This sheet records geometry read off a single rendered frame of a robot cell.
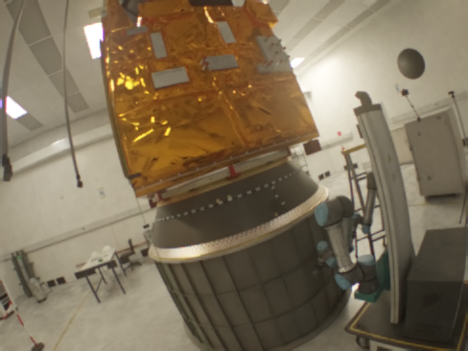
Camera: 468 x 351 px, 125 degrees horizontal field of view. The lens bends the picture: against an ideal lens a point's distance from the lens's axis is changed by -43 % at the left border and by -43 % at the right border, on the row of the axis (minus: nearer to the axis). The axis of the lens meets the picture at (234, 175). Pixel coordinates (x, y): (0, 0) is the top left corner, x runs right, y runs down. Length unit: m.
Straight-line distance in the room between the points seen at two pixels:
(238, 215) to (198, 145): 0.64
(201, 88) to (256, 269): 1.57
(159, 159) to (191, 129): 0.35
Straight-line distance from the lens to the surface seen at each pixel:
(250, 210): 1.67
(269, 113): 2.09
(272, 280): 1.76
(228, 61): 2.25
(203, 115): 1.85
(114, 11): 2.69
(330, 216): 1.17
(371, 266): 1.36
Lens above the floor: 1.66
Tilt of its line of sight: level
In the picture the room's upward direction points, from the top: 19 degrees counter-clockwise
